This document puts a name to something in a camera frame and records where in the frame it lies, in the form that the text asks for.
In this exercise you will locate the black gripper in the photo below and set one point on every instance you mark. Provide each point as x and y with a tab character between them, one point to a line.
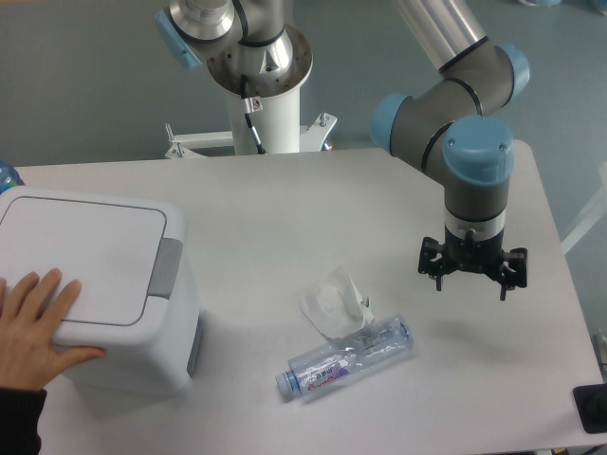
467	254

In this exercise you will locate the white push-lid trash can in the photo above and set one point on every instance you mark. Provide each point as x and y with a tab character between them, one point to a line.
139	300

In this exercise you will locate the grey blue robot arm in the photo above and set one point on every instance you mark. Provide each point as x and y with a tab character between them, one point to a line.
449	133

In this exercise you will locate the black sleeve forearm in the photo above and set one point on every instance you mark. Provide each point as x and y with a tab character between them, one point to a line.
20	414

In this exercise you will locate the bare human hand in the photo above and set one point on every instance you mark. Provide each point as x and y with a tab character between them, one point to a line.
31	313

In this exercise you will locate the clear plastic water bottle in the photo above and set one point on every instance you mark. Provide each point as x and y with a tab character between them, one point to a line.
345	360

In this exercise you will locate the crumpled white plastic wrapper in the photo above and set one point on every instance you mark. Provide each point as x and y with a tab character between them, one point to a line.
335	307

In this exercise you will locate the black device at edge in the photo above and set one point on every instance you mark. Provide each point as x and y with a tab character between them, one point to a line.
591	404

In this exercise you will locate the blue water bottle at edge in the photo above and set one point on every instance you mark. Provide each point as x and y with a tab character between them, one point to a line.
9	177

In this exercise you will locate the white frame at right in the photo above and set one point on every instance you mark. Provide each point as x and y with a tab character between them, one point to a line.
587	217

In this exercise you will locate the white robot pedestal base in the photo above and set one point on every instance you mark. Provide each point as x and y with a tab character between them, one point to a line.
262	87

